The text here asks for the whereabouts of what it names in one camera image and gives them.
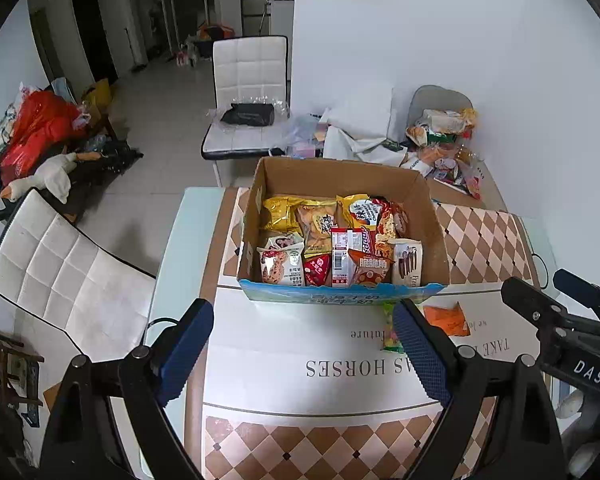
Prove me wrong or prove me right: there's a flat orange snack packet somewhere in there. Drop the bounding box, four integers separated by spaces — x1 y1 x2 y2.
422 302 468 337

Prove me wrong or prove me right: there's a yellow bag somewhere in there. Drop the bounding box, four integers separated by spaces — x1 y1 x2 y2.
82 79 113 111

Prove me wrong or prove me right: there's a white chocolate stick packet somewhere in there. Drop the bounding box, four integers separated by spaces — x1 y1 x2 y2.
387 238 426 288

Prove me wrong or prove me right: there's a yellow orange snack packet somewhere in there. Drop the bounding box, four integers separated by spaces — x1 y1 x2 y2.
336 194 383 231

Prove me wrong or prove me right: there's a wooden stool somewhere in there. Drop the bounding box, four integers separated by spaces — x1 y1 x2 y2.
0 325 46 411

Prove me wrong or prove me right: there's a pile of snack packets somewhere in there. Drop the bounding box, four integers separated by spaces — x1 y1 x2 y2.
402 107 483 198

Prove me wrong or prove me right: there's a white padded chair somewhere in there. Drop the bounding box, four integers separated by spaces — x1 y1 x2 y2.
200 35 291 188
0 187 158 361

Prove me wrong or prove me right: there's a red white snack packet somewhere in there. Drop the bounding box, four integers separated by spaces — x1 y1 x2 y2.
330 227 378 288

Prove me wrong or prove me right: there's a cardboard box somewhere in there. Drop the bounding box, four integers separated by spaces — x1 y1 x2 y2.
236 156 451 306

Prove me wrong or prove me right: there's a white goose plush toy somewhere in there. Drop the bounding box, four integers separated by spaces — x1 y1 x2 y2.
0 152 103 203

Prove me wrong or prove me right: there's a black cable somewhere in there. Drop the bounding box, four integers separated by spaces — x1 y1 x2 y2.
530 252 549 291

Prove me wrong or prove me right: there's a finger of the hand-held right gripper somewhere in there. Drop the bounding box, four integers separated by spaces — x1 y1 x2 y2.
553 269 600 322
501 276 600 337

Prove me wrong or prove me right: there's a grey chair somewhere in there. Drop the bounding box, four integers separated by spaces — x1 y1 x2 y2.
407 85 476 131

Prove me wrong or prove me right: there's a white refrigerator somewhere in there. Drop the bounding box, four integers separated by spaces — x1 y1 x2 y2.
270 0 296 81

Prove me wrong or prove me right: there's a pile of bags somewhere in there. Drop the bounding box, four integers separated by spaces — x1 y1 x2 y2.
177 22 236 68

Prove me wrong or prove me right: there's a brown cardboard piece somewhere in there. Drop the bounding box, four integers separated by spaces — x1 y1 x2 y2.
42 382 63 411

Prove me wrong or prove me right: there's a clear plastic bag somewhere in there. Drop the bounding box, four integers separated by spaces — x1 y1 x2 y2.
282 112 326 158

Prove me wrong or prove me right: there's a green yellow candy packet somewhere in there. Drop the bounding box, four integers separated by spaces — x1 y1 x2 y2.
382 301 406 353

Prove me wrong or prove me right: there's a person's right hand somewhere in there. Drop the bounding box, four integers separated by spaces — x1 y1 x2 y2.
555 389 600 478

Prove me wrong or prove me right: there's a tan cracker packet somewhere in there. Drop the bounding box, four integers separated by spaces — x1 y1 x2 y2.
295 200 341 256

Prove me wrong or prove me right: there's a red plastic bag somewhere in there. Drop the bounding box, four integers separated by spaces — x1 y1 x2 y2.
0 90 88 181

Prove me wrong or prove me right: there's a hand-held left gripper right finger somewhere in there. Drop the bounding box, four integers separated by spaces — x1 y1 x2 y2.
394 300 566 480

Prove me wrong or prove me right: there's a white paper bag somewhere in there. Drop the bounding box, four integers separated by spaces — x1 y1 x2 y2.
320 87 411 166

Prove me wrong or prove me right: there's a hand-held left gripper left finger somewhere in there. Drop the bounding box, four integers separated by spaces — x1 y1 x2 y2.
37 299 215 480

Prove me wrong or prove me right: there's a light blue bag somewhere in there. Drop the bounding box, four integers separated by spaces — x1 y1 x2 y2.
50 77 78 106

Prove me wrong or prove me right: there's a black bag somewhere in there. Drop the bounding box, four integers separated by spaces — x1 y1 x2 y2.
220 102 276 127

